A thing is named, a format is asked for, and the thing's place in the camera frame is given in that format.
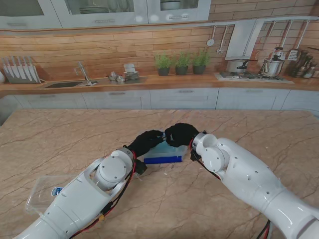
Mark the grey glass-door wall cabinets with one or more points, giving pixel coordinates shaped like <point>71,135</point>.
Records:
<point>104,17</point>

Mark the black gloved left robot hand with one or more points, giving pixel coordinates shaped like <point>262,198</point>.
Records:
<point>145,143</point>

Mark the plates stacked inside cabinet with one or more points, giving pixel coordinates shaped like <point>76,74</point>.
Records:
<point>94,10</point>

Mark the clear plastic crate blue clips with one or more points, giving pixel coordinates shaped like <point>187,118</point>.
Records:
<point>163,159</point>

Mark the wooden kitchen countertop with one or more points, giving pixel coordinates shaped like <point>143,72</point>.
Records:
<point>174,81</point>

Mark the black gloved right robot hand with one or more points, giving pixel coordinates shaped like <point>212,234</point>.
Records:
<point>182,134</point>

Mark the clear plastic bag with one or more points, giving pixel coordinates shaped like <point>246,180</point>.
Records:
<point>165,150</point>

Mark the bowl inside cabinet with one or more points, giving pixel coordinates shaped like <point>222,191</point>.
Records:
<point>170,5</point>

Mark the grey base cabinets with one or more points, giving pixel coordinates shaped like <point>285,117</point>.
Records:
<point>184,99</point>

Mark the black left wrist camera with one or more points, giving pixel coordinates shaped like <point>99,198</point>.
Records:
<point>141,167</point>

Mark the clear plastic lid blue label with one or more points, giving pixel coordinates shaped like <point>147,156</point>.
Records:
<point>41,189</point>

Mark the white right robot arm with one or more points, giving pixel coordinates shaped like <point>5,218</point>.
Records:
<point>251,179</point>

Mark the knife block with knives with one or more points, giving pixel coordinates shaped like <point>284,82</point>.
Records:
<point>21,72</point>

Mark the stack of plates with cups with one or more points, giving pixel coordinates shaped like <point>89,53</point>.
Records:
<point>130,73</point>

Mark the dark kitchen sink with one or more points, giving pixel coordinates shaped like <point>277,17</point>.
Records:
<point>63,84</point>

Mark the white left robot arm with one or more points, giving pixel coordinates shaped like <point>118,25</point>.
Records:
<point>79,201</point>

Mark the small steel bowl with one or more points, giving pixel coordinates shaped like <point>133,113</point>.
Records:
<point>120,78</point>
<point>112,75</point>

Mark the steel kitchen faucet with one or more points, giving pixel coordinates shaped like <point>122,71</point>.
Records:
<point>83,72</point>

